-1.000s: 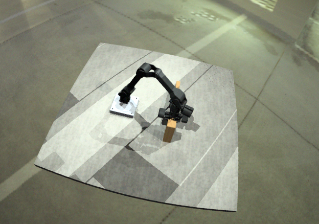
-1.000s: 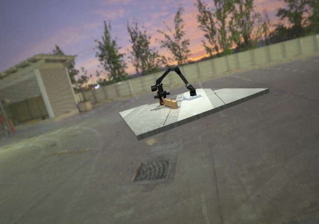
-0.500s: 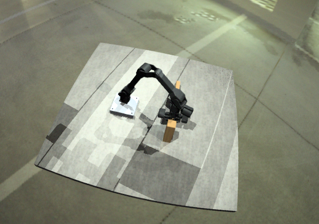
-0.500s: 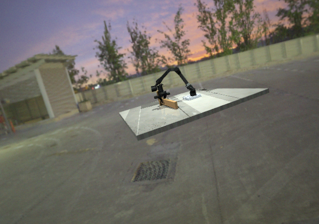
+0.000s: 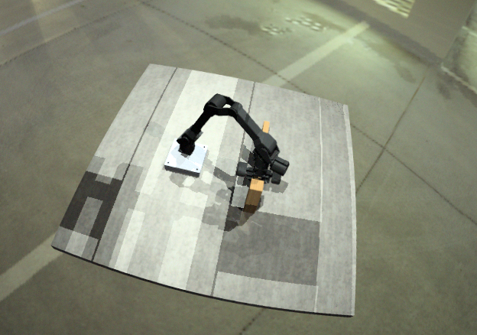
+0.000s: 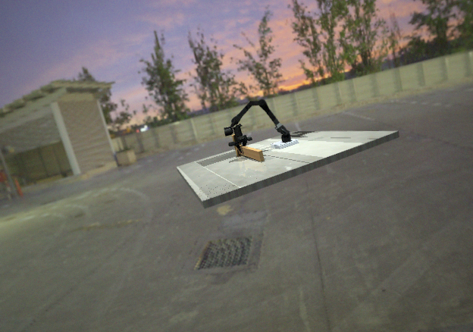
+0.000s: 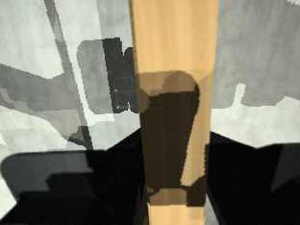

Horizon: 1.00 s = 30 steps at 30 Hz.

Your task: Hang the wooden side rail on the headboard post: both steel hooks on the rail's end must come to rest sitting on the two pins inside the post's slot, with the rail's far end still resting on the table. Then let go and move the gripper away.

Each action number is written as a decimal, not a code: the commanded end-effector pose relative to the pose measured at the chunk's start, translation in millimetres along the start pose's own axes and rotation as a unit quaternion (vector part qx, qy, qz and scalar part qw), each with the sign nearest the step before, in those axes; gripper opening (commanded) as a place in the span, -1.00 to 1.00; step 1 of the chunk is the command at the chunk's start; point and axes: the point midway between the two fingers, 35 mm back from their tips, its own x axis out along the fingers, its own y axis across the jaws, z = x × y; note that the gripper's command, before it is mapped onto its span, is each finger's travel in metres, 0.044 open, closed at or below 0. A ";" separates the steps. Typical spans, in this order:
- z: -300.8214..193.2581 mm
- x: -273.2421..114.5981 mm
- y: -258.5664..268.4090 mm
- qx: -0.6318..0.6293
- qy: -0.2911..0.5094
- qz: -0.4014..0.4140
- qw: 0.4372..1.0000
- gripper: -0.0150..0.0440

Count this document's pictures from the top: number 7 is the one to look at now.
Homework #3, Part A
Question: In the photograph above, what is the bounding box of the tan wooden board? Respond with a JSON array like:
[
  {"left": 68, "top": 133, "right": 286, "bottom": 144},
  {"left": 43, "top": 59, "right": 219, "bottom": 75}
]
[{"left": 128, "top": 0, "right": 218, "bottom": 225}]

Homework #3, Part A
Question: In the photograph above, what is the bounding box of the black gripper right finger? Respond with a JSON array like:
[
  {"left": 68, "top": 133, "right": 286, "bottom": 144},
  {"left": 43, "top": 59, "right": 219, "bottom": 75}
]
[{"left": 206, "top": 131, "right": 300, "bottom": 225}]

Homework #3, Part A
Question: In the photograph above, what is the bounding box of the tan wooden block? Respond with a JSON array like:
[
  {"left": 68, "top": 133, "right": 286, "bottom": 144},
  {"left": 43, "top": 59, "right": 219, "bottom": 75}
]
[{"left": 138, "top": 183, "right": 150, "bottom": 225}]

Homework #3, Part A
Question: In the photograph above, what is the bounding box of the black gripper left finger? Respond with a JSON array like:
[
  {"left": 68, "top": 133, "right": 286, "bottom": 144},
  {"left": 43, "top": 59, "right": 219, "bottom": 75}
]
[{"left": 0, "top": 128, "right": 145, "bottom": 225}]

